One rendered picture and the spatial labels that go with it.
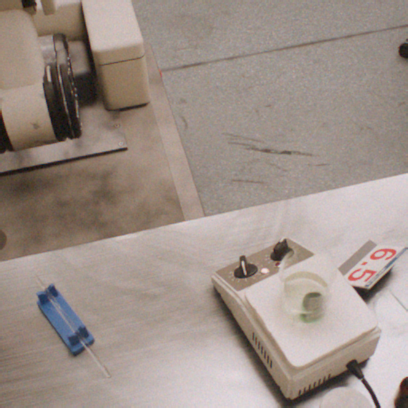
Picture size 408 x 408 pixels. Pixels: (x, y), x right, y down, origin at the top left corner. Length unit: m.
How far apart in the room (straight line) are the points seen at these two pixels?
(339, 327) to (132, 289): 0.30
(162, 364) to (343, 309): 0.24
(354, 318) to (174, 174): 0.87
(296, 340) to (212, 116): 1.56
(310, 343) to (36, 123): 0.84
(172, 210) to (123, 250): 0.55
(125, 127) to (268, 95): 0.78
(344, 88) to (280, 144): 0.37
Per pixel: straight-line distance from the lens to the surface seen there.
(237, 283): 0.82
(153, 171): 1.55
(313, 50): 2.53
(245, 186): 2.00
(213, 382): 0.81
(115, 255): 0.93
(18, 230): 1.51
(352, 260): 0.91
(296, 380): 0.75
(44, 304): 0.89
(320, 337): 0.75
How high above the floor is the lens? 1.49
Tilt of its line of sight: 50 degrees down
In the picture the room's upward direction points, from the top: 4 degrees counter-clockwise
